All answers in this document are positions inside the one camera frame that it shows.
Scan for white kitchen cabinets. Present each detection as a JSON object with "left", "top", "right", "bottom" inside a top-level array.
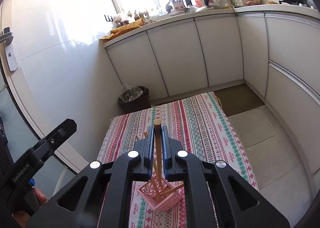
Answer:
[{"left": 105, "top": 6, "right": 319, "bottom": 175}]

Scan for person's left hand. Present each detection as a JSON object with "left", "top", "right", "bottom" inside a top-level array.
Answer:
[{"left": 12, "top": 187, "right": 48, "bottom": 227}]

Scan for pink plastic utensil basket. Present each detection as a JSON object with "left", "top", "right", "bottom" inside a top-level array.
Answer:
[{"left": 136, "top": 174, "right": 182, "bottom": 212}]

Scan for black trash bin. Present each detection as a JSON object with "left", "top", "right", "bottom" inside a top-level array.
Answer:
[{"left": 118, "top": 84, "right": 151, "bottom": 114}]

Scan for patterned striped tablecloth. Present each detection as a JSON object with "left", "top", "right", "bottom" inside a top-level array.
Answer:
[{"left": 96, "top": 91, "right": 259, "bottom": 228}]

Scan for brown floor mat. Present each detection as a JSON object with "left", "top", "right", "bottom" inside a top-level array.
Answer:
[{"left": 214, "top": 84, "right": 265, "bottom": 117}]

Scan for yellow cloth on counter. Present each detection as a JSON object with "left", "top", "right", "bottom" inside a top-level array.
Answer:
[{"left": 100, "top": 19, "right": 146, "bottom": 44}]

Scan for door handle plate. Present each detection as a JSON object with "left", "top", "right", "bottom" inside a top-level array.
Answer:
[{"left": 0, "top": 27, "right": 18, "bottom": 72}]

